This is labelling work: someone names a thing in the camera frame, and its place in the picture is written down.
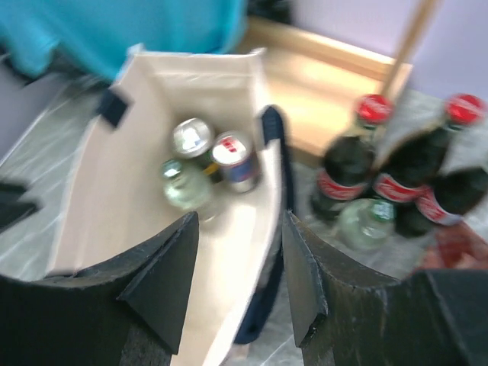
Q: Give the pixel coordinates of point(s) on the beige canvas tote bag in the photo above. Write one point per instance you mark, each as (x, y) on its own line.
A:
(115, 200)

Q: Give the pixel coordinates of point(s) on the wooden clothes rack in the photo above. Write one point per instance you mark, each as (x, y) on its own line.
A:
(317, 80)

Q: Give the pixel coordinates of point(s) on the green cap clear bottle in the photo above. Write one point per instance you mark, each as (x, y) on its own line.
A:
(365, 224)
(188, 188)

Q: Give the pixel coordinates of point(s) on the red plaid cloth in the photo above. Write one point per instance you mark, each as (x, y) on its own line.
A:
(455, 247)

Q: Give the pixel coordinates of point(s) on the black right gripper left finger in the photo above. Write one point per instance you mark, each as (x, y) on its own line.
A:
(127, 310)

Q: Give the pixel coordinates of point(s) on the silver top drink can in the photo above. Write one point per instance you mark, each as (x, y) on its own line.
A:
(192, 140)

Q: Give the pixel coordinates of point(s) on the red tab drink can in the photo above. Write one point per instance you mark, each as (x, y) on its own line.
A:
(235, 154)

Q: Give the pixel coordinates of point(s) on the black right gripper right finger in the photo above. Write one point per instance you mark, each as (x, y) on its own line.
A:
(345, 313)

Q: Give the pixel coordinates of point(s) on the Coca-Cola glass bottle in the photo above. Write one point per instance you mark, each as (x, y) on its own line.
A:
(346, 166)
(444, 202)
(415, 160)

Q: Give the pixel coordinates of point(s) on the turquoise t-shirt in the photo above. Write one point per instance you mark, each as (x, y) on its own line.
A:
(95, 35)

